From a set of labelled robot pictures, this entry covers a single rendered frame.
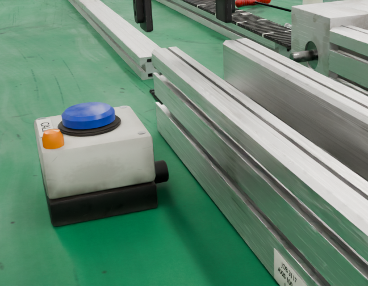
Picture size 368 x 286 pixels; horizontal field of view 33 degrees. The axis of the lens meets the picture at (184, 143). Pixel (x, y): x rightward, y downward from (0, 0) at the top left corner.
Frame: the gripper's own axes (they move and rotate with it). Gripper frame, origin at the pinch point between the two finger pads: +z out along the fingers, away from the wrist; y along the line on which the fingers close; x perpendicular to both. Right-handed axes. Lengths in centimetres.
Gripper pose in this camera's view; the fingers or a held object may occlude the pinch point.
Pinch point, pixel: (185, 13)
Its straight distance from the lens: 64.8
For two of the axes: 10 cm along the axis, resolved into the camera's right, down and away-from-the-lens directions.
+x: 2.8, 3.4, -9.0
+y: -9.6, 1.5, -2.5
